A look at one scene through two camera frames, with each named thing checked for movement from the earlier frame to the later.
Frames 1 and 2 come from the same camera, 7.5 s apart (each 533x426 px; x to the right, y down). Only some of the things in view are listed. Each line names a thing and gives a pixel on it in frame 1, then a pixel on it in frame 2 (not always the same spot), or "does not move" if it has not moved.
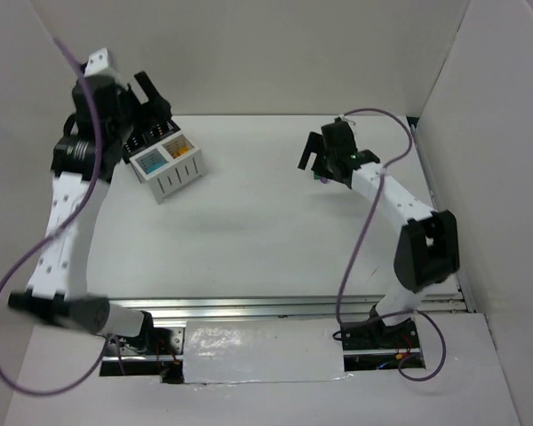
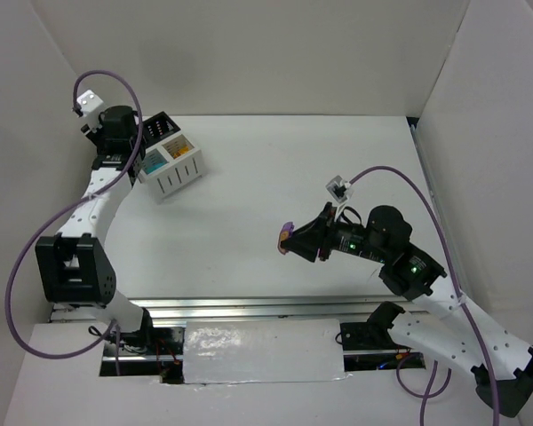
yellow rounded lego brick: [181, 151] does not move
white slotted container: [169, 166] does not move
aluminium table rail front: [252, 309] does not move
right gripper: [319, 155] -> [325, 237]
